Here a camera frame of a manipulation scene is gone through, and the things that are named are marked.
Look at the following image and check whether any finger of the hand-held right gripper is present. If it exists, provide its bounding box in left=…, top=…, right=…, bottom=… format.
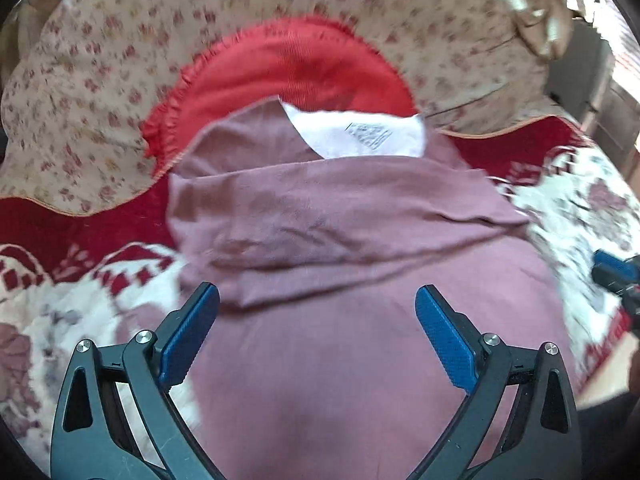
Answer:
left=591, top=249, right=640, bottom=302

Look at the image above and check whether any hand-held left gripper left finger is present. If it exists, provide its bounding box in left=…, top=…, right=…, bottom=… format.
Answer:
left=50, top=281, right=223, bottom=480

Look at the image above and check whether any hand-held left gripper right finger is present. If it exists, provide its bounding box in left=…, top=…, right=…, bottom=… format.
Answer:
left=405, top=284, right=587, bottom=480

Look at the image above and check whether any mauve long-sleeve shirt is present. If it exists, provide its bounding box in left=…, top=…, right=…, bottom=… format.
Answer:
left=117, top=96, right=577, bottom=480

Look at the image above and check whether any red white floral plush blanket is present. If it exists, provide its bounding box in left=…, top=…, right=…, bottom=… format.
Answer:
left=0, top=114, right=640, bottom=467

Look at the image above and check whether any grey cabinet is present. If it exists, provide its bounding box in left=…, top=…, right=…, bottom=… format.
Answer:
left=547, top=22, right=614, bottom=117

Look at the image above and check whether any beige curtain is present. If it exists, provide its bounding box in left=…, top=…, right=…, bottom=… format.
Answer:
left=500, top=0, right=574, bottom=59

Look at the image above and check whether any red ruffled pillow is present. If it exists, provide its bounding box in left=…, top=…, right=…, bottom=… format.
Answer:
left=141, top=16, right=419, bottom=169

